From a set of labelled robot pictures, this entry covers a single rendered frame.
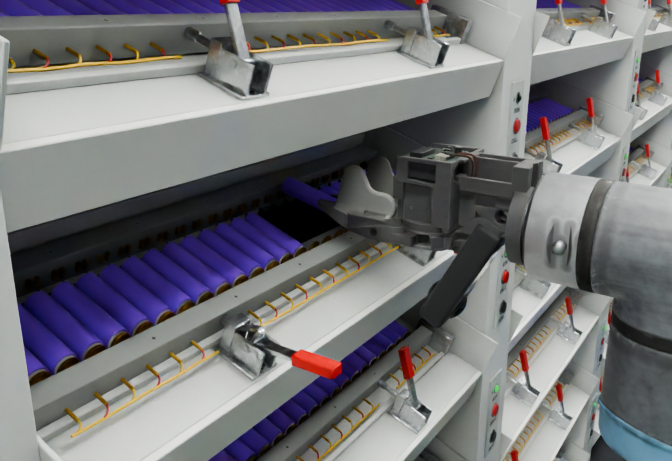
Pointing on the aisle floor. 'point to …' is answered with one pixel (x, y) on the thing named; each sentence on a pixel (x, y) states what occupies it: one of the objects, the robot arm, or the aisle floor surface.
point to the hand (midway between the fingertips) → (335, 209)
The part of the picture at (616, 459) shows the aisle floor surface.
